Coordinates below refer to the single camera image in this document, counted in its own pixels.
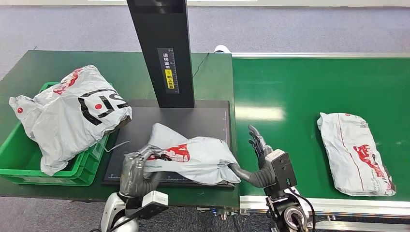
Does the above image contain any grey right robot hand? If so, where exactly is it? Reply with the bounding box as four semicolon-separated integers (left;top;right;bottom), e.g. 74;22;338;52
230;125;276;189

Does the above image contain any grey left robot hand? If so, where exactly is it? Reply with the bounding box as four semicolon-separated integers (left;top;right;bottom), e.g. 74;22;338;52
119;145;164;198

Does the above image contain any small grey red-print package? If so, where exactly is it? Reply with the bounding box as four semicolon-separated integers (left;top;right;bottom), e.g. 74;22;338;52
143;122;241;187

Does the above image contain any large grey printed package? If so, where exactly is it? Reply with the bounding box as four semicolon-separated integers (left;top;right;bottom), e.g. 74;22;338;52
9;64;133;177

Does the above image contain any long grey red-print package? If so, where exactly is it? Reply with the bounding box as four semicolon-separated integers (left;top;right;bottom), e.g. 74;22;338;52
317;112;397;197

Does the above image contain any green plastic basket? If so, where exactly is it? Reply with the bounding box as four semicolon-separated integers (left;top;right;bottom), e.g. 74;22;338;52
0;81;111;187

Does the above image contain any clear plastic strip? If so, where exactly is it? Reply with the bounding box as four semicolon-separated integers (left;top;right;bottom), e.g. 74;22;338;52
103;140;131;154

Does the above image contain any dark grey scale platform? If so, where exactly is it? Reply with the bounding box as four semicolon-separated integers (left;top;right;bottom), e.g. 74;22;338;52
102;99;236;188

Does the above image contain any green conveyor belt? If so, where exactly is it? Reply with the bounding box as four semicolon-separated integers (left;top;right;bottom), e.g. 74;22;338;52
214;44;410;232

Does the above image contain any black yellow ruler label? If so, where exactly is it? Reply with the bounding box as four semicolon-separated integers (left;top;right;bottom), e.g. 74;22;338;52
157;47;180;94

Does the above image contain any green work table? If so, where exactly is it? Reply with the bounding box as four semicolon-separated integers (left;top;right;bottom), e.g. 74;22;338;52
0;49;241;209

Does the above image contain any black scanner column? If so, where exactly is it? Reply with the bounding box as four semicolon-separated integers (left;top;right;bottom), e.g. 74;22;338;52
126;0;195;109

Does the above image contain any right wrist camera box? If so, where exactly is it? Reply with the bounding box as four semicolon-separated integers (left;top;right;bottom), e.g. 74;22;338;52
265;148;298;193

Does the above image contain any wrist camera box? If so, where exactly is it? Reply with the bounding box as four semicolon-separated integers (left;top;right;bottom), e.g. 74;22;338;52
265;148;298;193
125;191;169;220

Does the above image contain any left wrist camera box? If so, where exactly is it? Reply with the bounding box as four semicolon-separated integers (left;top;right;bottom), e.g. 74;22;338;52
125;191;169;220

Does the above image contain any metal connector bracket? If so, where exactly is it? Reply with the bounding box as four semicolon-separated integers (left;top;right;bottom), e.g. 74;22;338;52
197;207;250;221

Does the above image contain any thin black cable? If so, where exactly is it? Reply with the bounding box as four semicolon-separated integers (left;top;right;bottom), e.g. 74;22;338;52
192;53;210;78

